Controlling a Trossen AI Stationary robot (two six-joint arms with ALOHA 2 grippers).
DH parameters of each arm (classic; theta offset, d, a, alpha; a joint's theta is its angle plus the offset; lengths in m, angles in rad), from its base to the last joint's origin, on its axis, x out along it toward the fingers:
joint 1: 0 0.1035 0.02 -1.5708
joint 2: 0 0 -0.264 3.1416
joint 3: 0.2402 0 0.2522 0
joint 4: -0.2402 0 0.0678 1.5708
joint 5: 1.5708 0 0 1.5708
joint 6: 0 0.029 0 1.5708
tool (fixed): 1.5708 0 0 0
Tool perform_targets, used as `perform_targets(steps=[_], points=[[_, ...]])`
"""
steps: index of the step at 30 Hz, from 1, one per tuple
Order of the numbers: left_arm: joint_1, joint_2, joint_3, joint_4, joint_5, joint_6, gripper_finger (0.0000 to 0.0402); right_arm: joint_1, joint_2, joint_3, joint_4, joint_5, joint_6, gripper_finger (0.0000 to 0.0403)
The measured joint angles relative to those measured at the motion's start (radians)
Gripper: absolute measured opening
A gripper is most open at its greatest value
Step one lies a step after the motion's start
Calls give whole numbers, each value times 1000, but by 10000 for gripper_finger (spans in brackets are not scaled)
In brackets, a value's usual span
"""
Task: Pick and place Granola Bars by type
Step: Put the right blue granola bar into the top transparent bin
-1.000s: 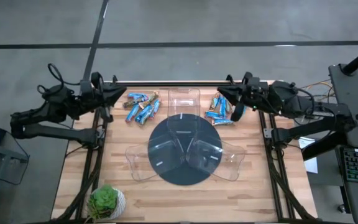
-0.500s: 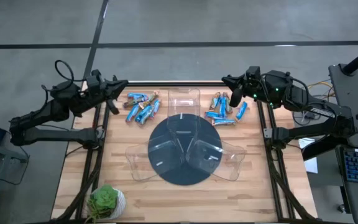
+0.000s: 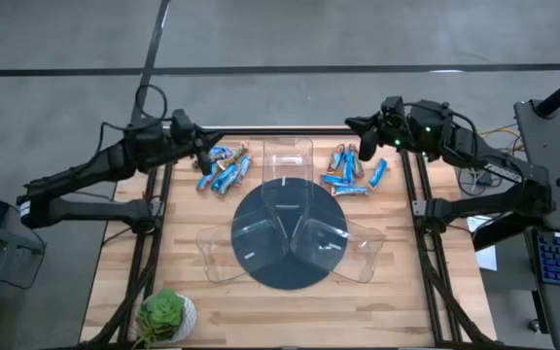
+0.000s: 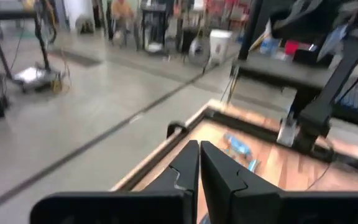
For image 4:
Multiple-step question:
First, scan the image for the blue bag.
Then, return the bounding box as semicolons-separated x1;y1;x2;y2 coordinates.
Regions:
259;36;282;57

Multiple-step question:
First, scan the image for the black shelf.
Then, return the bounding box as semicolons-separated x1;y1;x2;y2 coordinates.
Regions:
140;2;180;53

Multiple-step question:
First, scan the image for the black aluminium table frame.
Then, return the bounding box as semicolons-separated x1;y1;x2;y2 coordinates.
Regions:
206;107;358;172

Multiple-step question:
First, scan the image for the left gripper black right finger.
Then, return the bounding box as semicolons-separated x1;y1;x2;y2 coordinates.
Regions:
200;140;358;224

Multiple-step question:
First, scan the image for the black table clamp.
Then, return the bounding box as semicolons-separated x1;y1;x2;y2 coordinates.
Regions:
166;120;188;140

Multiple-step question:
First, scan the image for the black equipment stand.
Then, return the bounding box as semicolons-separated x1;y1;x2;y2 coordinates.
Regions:
0;7;68;94

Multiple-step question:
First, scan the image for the person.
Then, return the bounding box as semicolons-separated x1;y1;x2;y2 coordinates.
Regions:
109;0;135;48

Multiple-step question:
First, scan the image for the red box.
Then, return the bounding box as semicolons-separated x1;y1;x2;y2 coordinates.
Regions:
284;39;301;57

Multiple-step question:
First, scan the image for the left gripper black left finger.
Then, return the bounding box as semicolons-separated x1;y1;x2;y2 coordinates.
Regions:
29;139;200;224

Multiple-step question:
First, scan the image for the black monitor pole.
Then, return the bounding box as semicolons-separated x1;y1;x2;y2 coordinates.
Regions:
237;0;264;62

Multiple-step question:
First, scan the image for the grey floor fan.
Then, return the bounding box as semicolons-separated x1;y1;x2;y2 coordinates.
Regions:
187;36;211;67

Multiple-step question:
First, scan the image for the blue snack packet far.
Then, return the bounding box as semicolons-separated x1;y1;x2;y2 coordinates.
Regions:
224;133;254;157

